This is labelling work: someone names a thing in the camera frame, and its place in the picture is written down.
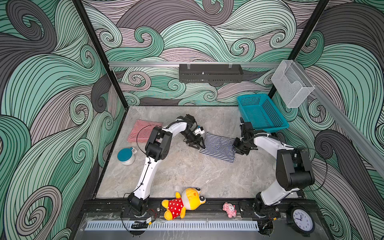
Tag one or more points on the small pink plush toy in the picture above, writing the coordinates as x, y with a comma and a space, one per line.
230, 210

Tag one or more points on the teal round lid left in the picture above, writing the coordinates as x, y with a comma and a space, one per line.
127, 156

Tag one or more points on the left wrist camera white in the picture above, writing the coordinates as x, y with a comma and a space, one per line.
199, 131

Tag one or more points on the clear plastic wall bin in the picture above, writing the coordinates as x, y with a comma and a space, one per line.
292, 83

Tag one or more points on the yellow plush toy red dress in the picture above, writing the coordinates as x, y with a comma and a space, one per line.
189, 200

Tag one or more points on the black round wall clock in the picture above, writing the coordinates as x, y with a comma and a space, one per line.
300, 221

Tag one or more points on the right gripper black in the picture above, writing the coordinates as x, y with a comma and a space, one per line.
235, 146

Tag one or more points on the black perforated metal shelf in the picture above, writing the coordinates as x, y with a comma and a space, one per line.
210, 73

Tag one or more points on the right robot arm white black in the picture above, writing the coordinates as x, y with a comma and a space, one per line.
293, 166

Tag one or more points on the red white striped tank top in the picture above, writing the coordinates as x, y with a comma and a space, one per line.
142, 130

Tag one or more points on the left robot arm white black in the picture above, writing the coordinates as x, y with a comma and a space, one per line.
157, 149

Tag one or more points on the white slotted cable duct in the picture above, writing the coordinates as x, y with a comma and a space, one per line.
221, 225

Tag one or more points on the blue white striped tank top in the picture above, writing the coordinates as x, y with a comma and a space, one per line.
219, 147

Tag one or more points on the teal plastic basket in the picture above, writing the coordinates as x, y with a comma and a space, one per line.
262, 113

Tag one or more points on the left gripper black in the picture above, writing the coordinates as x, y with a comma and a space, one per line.
198, 141

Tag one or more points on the aluminium rail right wall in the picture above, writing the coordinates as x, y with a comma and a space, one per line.
356, 103

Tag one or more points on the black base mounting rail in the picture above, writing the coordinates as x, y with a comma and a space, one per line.
246, 208

